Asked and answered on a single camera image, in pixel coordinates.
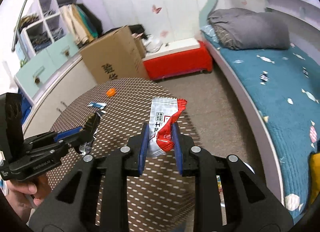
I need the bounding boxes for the white curved cabinet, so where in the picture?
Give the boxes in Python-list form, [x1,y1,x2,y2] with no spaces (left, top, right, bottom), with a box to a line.
[22,54,97,138]

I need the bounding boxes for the person's left hand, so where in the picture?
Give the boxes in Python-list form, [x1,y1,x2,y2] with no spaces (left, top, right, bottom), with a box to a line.
[6,173,51,223]

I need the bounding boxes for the teal bed mattress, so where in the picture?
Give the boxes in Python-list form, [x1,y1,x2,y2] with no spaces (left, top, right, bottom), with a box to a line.
[201,25,319,220]

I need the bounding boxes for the blue bag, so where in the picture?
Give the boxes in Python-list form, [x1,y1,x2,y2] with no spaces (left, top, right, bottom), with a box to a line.
[18,89,32,124]

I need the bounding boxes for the white shelf unit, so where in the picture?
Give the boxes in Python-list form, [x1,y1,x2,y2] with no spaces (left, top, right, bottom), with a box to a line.
[15,0,78,63]

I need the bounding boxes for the mint drawer unit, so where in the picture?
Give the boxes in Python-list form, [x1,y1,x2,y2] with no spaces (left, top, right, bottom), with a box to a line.
[16,33,78,100]

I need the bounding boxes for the red storage bench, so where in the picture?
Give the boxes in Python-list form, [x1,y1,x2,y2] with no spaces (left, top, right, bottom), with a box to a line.
[143,41,213,80]

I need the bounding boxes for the grey folded blanket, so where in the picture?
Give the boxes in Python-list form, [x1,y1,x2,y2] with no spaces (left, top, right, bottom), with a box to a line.
[207,8,290,50]

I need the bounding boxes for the yellow garment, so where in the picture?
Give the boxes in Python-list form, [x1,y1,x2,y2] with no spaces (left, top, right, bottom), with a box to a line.
[309,153,320,205]

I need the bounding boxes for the orange bottle cap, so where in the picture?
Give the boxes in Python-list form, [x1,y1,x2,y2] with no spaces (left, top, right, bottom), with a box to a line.
[106,88,116,97]

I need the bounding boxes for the white plastic bag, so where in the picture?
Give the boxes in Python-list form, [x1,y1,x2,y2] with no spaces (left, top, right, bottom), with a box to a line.
[142,35,163,53]

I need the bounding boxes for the silver wrapper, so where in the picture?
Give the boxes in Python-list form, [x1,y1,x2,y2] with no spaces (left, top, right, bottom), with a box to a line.
[79,110,105,156]

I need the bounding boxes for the blue white wrapper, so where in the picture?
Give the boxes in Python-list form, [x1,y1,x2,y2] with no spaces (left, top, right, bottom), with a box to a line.
[88,102,107,110]

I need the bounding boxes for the hanging clothes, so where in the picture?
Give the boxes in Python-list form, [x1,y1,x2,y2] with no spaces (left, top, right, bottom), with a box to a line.
[59,4,103,47]

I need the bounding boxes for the red white snack wrapper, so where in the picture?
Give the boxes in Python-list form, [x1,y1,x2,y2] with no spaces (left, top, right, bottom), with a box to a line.
[147,97,188,158]

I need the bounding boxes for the brown cardboard box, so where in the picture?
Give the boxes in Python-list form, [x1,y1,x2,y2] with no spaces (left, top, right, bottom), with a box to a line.
[80,26,149,84]

